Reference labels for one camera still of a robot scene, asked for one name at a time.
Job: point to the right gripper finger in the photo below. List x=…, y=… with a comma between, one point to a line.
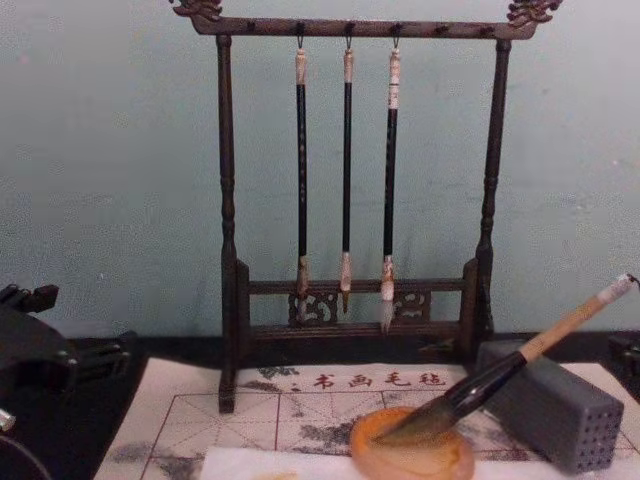
x=630, y=357

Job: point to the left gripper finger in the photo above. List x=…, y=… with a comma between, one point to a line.
x=30, y=299
x=105, y=360

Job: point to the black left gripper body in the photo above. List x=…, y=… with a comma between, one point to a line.
x=35, y=355

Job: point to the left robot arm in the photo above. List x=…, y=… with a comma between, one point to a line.
x=5, y=420

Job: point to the black table cloth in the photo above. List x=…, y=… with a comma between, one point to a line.
x=75, y=430

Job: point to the grey block with holes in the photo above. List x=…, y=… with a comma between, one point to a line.
x=550, y=405

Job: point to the white felt mat with grid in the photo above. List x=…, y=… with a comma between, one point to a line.
x=200, y=415

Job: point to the white paper sheet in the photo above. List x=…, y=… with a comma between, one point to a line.
x=275, y=462

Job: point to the round orange ink dish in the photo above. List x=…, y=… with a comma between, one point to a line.
x=440, y=460

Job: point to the dark wooden brush rack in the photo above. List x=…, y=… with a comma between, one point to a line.
x=227, y=150

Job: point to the black brush with dark bristles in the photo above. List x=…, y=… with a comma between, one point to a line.
x=301, y=150

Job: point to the black brush with banded white end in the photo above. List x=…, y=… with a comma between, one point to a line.
x=390, y=175

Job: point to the thin black brush, brown tip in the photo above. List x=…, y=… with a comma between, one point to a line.
x=346, y=150

